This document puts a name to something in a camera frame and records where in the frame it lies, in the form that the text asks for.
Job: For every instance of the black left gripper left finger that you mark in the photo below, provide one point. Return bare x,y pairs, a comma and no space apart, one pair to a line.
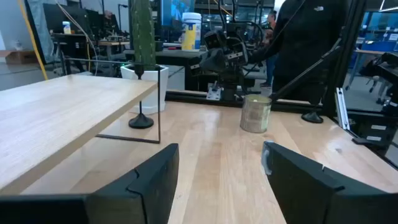
124,205

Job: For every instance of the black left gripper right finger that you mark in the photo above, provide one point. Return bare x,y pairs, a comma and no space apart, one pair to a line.
311,199

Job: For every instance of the silver scented candle tin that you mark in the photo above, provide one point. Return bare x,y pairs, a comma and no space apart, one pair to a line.
255,115

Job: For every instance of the black candlestick holder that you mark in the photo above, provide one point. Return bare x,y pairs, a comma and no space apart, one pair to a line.
312,118
141,122

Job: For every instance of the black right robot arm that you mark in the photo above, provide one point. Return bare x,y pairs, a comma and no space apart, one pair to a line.
230,88

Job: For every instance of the person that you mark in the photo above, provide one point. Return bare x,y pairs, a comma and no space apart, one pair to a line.
109,18
304,40
270,70

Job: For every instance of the white yellow wipes canister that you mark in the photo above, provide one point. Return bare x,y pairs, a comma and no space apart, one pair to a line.
191,34

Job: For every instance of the monitor on black stand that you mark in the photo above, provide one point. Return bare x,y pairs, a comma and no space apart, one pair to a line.
177,12

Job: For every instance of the white planter pot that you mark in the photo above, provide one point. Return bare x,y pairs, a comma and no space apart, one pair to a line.
150,76

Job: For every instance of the tall green cactus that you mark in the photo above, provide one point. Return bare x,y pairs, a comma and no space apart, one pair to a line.
143,34

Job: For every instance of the small white bottle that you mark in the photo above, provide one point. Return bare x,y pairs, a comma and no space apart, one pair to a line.
66,28

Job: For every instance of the brown cardboard box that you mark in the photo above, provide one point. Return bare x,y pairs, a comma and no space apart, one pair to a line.
20,57

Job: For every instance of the wooden shelf with black frame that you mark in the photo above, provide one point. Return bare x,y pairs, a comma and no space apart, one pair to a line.
62,118

